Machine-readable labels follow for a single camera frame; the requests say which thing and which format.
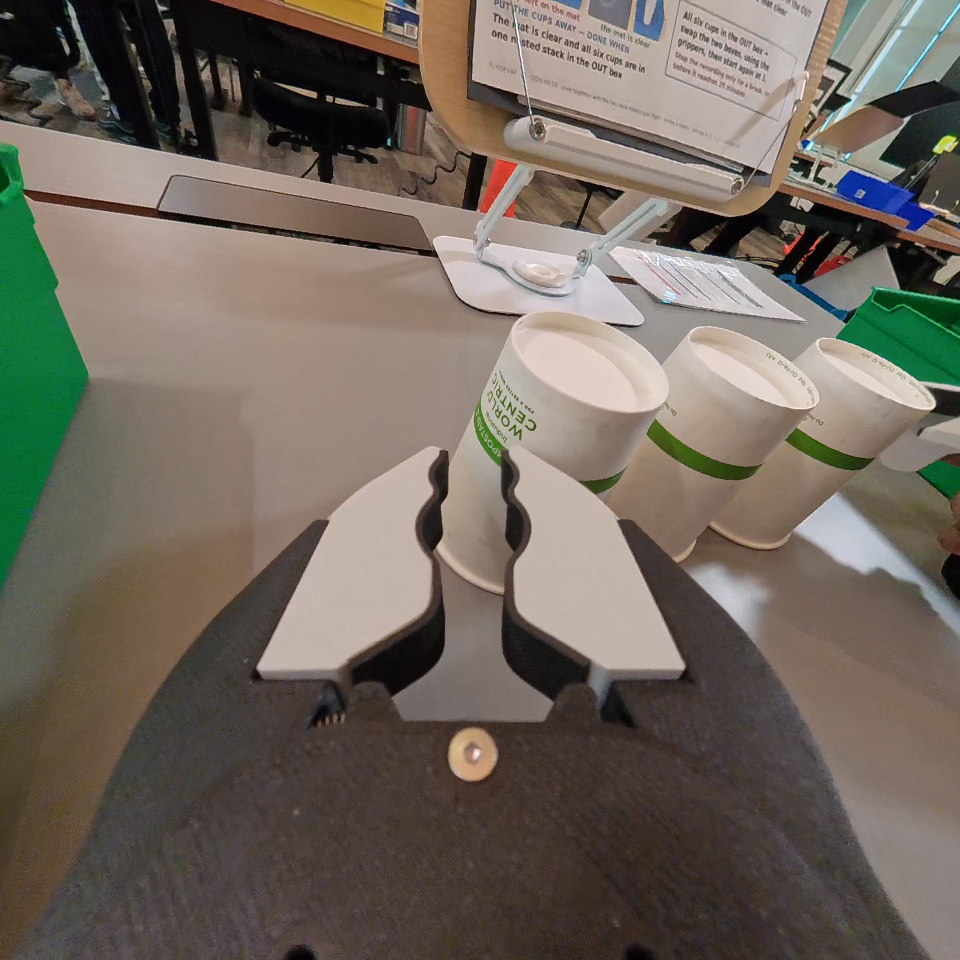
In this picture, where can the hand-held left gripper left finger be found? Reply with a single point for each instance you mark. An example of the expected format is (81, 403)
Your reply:
(352, 592)

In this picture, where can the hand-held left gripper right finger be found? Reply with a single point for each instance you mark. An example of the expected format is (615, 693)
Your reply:
(600, 592)

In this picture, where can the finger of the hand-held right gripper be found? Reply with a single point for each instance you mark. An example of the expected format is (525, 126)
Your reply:
(930, 450)
(946, 397)

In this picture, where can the green plastic bin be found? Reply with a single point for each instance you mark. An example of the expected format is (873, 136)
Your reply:
(37, 375)
(900, 337)

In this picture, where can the white paper cup green band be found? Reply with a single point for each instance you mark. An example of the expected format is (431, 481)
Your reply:
(660, 502)
(570, 412)
(780, 495)

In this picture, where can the grey desk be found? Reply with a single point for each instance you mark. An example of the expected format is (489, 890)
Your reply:
(225, 375)

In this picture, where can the black desk panel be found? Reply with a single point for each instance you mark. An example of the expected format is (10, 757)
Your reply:
(300, 214)

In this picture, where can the person's right hand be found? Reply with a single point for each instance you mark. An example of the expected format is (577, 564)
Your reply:
(951, 525)

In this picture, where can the grey leaning board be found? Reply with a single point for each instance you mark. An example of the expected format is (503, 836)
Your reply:
(859, 277)

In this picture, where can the small blue bin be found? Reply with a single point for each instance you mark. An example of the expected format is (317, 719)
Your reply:
(874, 186)
(911, 214)

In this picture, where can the wooden work table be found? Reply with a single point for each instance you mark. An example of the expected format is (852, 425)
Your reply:
(862, 201)

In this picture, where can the black computer monitor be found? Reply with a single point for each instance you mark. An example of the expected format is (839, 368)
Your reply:
(922, 154)

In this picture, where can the laminated paper sheet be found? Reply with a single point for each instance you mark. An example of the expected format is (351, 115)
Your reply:
(712, 289)

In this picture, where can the tan document stand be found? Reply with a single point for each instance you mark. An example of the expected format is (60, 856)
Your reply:
(855, 124)

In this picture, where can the printed instruction sheet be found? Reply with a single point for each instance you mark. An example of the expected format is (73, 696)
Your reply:
(637, 75)

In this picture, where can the silver trash can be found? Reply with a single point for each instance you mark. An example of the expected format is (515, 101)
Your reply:
(411, 127)

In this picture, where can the black office chair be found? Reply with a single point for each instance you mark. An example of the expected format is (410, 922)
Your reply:
(322, 112)

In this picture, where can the wooden background table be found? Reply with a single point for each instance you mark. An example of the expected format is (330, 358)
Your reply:
(360, 41)

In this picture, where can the small dark blue box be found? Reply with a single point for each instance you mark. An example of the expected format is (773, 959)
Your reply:
(401, 19)

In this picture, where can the yellow plastic bin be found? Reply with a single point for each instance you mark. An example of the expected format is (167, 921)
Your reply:
(337, 11)

